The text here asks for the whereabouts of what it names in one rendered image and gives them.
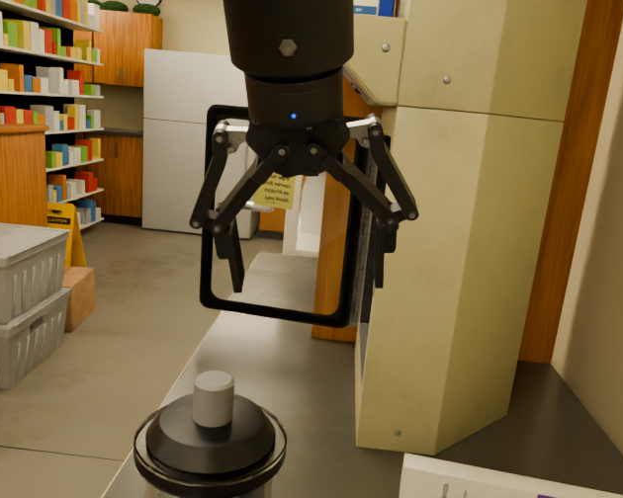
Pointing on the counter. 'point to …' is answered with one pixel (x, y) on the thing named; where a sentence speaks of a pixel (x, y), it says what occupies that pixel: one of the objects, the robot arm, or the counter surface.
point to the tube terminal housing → (464, 214)
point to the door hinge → (362, 251)
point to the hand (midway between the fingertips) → (308, 272)
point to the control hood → (378, 57)
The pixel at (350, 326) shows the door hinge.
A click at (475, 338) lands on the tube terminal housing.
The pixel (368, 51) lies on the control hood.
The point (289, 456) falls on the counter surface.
